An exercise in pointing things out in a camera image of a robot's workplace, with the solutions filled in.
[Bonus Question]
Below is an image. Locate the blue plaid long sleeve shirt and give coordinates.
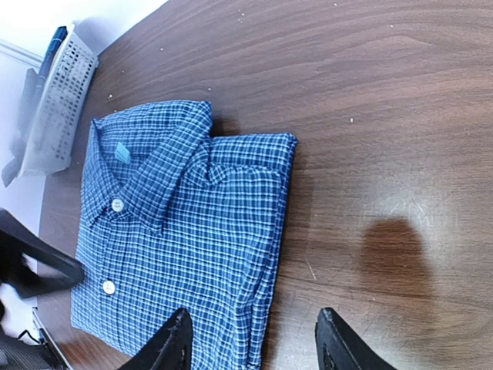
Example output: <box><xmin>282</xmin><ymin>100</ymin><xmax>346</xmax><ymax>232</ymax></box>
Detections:
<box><xmin>71</xmin><ymin>100</ymin><xmax>297</xmax><ymax>369</ymax></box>

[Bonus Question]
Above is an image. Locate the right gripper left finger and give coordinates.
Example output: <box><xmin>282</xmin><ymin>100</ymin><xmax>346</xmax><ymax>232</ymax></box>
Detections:
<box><xmin>119</xmin><ymin>308</ymin><xmax>193</xmax><ymax>370</ymax></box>

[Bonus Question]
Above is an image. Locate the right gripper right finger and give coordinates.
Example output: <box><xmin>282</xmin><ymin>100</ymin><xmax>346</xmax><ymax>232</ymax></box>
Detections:
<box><xmin>315</xmin><ymin>308</ymin><xmax>396</xmax><ymax>370</ymax></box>

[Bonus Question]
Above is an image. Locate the white plastic laundry basket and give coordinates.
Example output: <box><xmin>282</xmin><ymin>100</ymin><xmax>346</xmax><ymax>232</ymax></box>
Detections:
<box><xmin>18</xmin><ymin>25</ymin><xmax>99</xmax><ymax>177</ymax></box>

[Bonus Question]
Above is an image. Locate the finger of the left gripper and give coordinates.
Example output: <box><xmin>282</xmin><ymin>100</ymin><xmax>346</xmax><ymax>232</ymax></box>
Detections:
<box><xmin>1</xmin><ymin>210</ymin><xmax>85</xmax><ymax>299</ymax></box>

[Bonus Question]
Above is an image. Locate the dark blue plaid shirt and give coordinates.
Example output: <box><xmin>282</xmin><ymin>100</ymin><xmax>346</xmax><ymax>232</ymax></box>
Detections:
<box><xmin>38</xmin><ymin>26</ymin><xmax>68</xmax><ymax>79</ymax></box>

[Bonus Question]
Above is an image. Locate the aluminium front rail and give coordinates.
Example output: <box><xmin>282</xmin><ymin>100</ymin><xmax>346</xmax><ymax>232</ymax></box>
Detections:
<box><xmin>32</xmin><ymin>308</ymin><xmax>73</xmax><ymax>370</ymax></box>

